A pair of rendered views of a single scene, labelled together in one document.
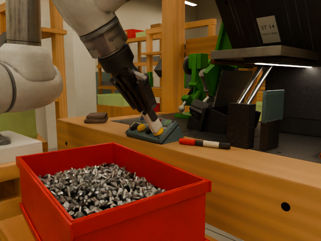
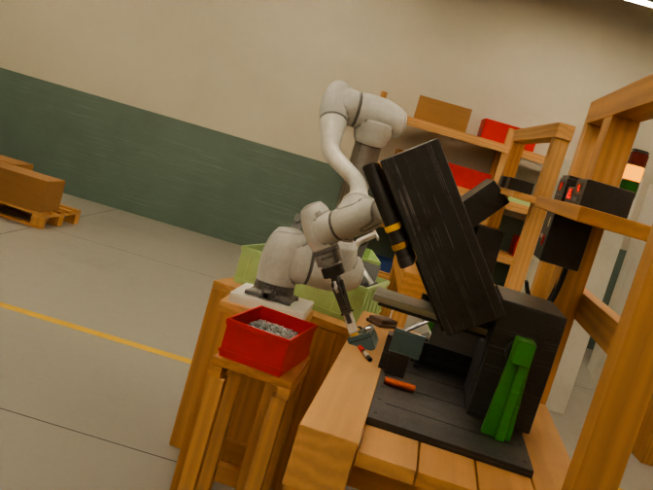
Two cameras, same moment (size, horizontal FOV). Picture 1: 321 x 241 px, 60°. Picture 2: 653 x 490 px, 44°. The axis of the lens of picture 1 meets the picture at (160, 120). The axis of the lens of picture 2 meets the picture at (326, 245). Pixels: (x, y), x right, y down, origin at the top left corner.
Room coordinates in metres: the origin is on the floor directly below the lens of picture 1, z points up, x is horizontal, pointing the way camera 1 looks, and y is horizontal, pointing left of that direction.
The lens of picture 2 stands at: (-1.11, -1.87, 1.52)
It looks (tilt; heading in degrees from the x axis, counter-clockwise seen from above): 7 degrees down; 49
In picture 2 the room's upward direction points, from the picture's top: 16 degrees clockwise
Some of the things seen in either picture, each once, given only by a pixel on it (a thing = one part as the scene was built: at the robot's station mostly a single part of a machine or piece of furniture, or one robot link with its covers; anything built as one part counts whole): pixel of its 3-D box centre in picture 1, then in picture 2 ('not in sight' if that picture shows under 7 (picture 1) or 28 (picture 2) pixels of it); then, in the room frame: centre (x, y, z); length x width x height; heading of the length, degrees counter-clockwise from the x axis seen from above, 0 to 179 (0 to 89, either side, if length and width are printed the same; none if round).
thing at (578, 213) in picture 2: not in sight; (594, 218); (1.02, -0.52, 1.52); 0.90 x 0.25 x 0.04; 43
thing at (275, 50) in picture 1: (283, 60); (436, 314); (0.72, -0.31, 1.11); 0.39 x 0.16 x 0.03; 133
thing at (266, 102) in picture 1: (272, 119); (403, 354); (0.67, -0.27, 0.97); 0.10 x 0.02 x 0.14; 133
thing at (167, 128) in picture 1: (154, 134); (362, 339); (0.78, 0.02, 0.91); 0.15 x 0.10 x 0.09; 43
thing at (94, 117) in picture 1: (96, 117); (382, 321); (1.08, 0.25, 0.91); 0.10 x 0.08 x 0.03; 3
